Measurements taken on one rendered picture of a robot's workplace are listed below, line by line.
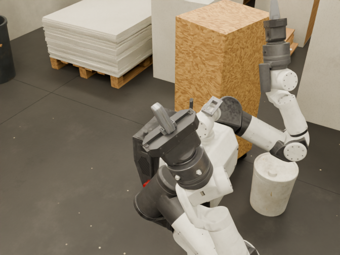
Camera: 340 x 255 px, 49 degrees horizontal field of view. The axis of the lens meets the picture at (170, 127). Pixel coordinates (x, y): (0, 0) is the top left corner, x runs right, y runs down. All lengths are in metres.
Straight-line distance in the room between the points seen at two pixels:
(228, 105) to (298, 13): 4.00
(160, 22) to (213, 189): 3.29
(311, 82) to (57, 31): 2.74
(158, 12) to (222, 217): 3.28
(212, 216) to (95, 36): 3.30
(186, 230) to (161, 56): 3.29
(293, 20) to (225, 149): 4.21
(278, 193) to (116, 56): 2.22
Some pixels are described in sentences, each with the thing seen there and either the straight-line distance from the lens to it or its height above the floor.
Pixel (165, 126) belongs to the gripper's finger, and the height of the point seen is 1.68.
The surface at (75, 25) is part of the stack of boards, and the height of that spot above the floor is 0.63.
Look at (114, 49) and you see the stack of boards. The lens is 3.95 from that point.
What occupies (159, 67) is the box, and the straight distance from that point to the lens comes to 4.24.
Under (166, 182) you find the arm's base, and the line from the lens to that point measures 1.00.
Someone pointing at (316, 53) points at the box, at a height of 0.70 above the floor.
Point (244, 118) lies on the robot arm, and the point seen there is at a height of 1.34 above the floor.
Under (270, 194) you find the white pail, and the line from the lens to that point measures 2.65.
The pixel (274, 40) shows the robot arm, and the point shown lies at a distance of 1.27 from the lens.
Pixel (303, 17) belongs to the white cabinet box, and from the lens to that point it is 5.26.
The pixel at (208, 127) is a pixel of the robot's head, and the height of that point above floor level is 1.46.
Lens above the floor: 2.10
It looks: 37 degrees down
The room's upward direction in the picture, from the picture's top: straight up
